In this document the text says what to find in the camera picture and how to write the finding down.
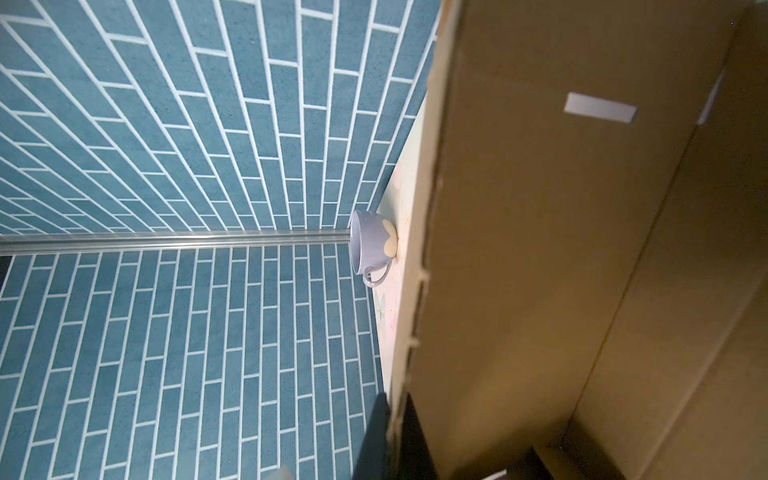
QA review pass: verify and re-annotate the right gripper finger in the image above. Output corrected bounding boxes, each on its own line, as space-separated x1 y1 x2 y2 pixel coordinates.
352 393 438 479

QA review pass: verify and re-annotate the brown cardboard paper box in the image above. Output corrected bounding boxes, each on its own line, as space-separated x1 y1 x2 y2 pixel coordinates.
389 1 767 479

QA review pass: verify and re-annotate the lavender ceramic cup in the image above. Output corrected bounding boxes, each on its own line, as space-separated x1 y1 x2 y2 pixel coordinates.
349 210 398 288

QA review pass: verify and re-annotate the left aluminium corner post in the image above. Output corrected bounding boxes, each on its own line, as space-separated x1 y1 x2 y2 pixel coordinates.
1 229 351 256

